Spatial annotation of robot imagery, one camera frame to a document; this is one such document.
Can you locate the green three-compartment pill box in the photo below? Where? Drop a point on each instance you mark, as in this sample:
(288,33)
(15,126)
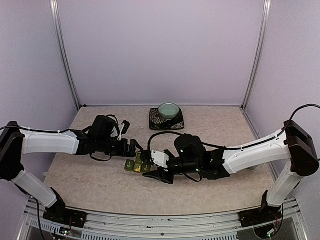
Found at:
(132,164)

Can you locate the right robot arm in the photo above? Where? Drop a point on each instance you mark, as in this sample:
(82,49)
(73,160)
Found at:
(291,143)

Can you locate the left aluminium frame post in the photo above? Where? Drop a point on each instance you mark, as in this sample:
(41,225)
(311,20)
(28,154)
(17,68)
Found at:
(63,53)

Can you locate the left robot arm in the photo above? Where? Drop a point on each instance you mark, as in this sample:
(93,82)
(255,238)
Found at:
(104,136)

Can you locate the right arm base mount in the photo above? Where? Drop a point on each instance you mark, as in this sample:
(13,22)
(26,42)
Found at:
(263,214)

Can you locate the right aluminium frame post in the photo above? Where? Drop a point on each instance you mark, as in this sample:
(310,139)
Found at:
(258,53)

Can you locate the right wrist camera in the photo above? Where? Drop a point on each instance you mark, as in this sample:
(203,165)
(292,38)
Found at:
(159,159)

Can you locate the front aluminium rail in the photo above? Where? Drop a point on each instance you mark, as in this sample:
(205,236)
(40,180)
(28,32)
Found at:
(104,225)

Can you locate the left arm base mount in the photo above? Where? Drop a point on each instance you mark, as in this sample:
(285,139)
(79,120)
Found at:
(59,213)

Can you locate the black floral square plate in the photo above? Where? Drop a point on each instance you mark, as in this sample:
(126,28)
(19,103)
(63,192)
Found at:
(158,123)

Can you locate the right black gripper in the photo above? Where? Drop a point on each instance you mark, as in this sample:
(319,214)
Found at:
(160,175)

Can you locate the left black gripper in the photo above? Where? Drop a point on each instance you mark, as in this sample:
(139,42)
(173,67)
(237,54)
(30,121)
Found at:
(124,150)

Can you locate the aluminium frame post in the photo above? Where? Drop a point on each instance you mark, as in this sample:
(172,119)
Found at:
(258,53)
(63,53)

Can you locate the celadon green bowl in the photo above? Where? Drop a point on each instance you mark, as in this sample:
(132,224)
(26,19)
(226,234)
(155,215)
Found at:
(168,110)

